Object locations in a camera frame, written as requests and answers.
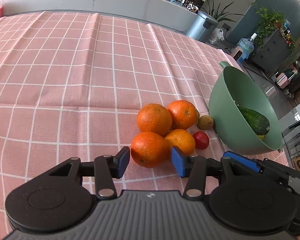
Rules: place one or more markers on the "brown kiwi fruit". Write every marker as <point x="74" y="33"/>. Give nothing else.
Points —
<point x="205" y="122"/>

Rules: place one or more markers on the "dark green cucumber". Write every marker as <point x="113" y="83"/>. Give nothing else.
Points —
<point x="257" y="121"/>

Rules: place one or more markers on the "grey metal trash bin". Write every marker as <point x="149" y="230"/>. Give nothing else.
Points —
<point x="202" y="27"/>

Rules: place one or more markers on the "red tomato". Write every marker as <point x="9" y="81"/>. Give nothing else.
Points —
<point x="202" y="141"/>

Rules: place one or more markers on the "pink small heater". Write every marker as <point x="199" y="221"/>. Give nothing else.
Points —
<point x="237" y="52"/>

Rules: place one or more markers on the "green trailing plant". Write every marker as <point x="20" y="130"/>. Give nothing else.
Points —
<point x="271" y="21"/>

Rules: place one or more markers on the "potted long-leaf plant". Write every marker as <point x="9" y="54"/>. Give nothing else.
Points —
<point x="219" y="13"/>

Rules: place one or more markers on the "dark grey cabinet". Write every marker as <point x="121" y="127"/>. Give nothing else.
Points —
<point x="271" y="55"/>

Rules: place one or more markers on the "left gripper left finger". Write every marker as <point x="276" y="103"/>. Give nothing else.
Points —
<point x="104" y="169"/>

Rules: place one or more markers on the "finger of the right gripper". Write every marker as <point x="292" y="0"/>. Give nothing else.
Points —
<point x="243" y="160"/>

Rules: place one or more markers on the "green plastic bowl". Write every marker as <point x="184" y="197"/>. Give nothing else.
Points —
<point x="234" y="90"/>

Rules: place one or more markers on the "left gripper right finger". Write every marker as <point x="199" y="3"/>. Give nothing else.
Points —
<point x="197" y="168"/>

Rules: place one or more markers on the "white plastic bag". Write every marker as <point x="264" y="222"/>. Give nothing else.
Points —
<point x="216" y="36"/>

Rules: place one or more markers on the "blue water jug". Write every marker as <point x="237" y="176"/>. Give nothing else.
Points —
<point x="247" y="45"/>

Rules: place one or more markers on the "orange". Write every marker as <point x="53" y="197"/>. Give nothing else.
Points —
<point x="149" y="149"/>
<point x="154" y="118"/>
<point x="183" y="113"/>
<point x="182" y="139"/>

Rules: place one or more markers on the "white marble tv bench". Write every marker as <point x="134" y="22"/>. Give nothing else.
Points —
<point x="160" y="12"/>

